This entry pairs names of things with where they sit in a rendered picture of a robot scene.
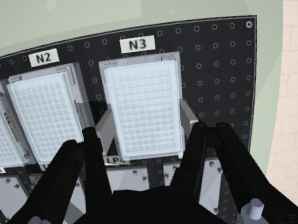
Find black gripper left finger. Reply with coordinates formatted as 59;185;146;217
6;109;119;224

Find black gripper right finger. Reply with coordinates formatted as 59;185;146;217
154;100;298;224

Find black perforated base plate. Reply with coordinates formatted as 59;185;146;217
0;15;257;224

